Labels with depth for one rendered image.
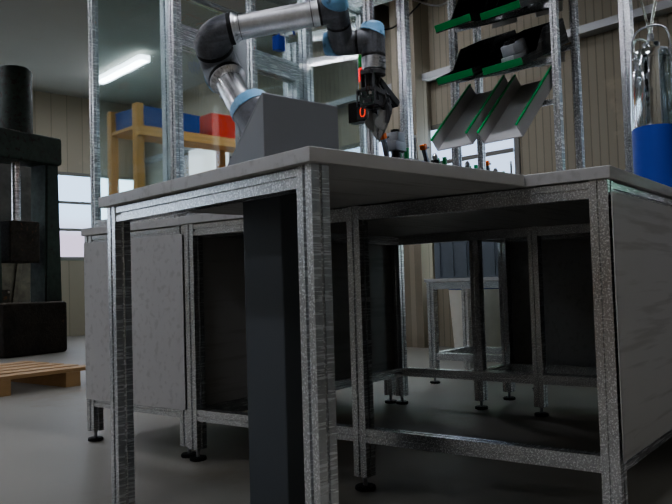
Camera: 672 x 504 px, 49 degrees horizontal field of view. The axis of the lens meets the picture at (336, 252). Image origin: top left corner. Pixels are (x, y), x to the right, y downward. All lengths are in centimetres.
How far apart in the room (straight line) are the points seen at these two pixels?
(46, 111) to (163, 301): 842
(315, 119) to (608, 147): 441
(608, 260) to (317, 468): 85
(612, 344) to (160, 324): 163
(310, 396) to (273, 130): 66
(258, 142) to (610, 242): 86
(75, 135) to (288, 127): 942
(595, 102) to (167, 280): 422
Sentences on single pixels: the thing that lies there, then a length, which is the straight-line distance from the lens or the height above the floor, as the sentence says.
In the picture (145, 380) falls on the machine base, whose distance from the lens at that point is 289.
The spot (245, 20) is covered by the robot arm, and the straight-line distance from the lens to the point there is 232.
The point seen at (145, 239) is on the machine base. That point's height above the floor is 79.
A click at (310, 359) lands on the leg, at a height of 46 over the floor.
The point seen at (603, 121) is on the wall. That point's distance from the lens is 613.
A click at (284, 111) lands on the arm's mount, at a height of 102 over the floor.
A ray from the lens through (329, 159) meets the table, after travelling 141.
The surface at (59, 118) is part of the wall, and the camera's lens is 1110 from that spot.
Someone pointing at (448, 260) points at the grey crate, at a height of 72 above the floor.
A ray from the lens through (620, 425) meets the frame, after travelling 188.
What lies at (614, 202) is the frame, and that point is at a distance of 187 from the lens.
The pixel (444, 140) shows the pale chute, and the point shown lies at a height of 102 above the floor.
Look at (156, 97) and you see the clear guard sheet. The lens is 294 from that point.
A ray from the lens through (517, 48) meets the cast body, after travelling 219.
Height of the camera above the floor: 60
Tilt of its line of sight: 3 degrees up
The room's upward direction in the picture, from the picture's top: 2 degrees counter-clockwise
